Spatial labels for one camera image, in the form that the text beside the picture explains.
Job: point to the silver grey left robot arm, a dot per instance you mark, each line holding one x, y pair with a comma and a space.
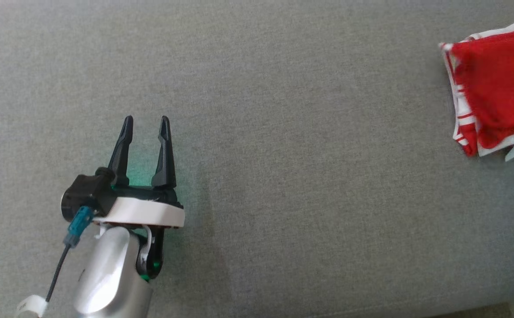
106, 274

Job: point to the yellow and grey sofa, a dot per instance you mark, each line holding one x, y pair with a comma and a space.
283, 132

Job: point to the red shorts with white waistband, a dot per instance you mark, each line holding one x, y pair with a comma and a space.
464, 132

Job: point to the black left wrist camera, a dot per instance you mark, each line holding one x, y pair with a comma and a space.
84, 196

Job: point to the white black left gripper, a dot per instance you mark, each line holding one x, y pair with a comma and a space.
150, 214

